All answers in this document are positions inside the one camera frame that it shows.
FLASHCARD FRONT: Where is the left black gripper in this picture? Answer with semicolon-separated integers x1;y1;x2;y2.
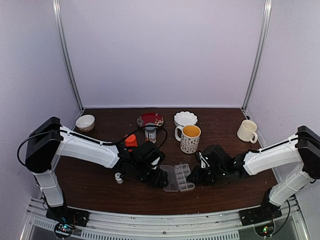
132;161;169;189

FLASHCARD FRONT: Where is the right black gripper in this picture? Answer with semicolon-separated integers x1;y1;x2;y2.
186;165;226;186

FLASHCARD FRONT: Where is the clear plastic pill organizer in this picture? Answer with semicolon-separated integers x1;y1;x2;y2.
160;163;195;192

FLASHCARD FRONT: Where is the orange pill bottle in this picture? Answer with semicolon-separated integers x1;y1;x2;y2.
124;134;138;152

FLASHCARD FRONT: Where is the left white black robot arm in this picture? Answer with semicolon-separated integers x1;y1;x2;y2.
17;116;169;222

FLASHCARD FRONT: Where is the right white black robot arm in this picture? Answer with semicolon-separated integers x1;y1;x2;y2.
187;125;320;221

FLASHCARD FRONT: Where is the patterned mug yellow inside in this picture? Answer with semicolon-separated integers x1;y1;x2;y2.
174;125;202;154

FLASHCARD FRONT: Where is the small white bottle left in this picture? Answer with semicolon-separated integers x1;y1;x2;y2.
114;172;124;184

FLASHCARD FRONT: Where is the grey lid pill bottle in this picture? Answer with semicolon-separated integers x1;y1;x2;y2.
144;123;157;144

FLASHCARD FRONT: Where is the white scalloped bowl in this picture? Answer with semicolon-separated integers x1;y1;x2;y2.
174;111;198;127

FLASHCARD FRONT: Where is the red patterned plate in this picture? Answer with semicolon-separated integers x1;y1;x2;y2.
136;112;164;128

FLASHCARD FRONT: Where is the cream ribbed mug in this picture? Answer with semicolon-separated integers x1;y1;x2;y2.
237;119;258;144

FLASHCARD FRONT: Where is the small white bowl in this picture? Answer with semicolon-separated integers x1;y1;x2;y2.
75;114;96;132

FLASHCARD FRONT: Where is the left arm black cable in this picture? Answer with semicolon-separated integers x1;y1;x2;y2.
17;122;168;168

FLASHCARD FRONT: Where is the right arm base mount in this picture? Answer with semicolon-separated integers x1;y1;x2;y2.
239;206;282;226

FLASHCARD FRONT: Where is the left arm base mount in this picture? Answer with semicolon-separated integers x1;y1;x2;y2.
45;207;90;227

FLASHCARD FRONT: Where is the front aluminium rail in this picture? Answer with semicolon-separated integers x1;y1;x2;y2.
17;197;311;240

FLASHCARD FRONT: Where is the right aluminium frame post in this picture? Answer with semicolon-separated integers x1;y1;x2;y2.
241;0;273;114

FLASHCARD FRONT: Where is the aluminium frame post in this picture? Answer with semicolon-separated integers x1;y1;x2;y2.
241;0;273;114
52;0;85;113

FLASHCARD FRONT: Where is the left aluminium frame post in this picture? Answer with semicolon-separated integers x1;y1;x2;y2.
52;0;85;113

